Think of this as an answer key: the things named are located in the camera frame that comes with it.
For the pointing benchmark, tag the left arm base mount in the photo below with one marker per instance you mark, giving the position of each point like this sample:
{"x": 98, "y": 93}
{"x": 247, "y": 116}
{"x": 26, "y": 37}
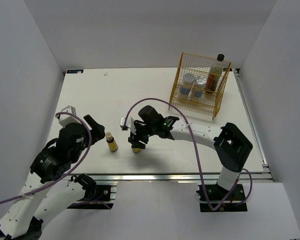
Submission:
{"x": 99, "y": 197}

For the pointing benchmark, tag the soy sauce bottle red label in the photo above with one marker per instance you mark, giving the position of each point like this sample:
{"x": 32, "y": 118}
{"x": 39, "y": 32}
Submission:
{"x": 214, "y": 75}

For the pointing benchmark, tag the aluminium table frame rail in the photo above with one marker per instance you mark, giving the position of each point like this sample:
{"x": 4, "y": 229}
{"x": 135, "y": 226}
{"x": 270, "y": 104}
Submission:
{"x": 259, "y": 177}

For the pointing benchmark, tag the yellow wire basket rack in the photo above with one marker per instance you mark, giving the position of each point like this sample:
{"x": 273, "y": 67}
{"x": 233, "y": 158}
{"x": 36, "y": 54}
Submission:
{"x": 209, "y": 105}

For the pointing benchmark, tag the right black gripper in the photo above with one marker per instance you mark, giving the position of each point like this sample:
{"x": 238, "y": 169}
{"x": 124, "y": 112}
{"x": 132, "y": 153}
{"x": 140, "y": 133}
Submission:
{"x": 134, "y": 141}

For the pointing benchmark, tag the small yellow bottle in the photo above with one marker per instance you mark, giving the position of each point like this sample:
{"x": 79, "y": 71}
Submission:
{"x": 136, "y": 150}
{"x": 112, "y": 145}

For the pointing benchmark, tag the blue label spice jar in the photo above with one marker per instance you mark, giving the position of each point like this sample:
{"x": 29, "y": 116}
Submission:
{"x": 186, "y": 84}
{"x": 198, "y": 87}

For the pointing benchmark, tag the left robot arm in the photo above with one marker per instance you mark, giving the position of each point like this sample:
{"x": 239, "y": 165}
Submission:
{"x": 27, "y": 217}

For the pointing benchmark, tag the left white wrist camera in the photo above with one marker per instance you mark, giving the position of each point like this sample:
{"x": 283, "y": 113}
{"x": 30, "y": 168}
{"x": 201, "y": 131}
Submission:
{"x": 65, "y": 119}

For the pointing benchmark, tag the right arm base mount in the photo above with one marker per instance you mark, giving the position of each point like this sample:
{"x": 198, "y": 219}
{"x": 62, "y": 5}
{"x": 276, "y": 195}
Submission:
{"x": 215, "y": 195}

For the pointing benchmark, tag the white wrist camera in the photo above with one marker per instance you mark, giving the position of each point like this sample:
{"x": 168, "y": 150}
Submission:
{"x": 127, "y": 124}
{"x": 65, "y": 119}

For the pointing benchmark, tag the blue table sticker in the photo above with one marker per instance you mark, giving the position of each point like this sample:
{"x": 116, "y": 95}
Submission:
{"x": 74, "y": 71}

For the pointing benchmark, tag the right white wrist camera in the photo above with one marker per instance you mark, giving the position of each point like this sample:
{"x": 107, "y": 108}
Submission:
{"x": 127, "y": 124}

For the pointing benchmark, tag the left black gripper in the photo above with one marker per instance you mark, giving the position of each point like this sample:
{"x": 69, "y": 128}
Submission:
{"x": 96, "y": 127}

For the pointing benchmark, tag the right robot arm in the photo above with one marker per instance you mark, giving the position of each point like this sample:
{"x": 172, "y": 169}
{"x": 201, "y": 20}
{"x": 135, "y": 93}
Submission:
{"x": 230, "y": 144}

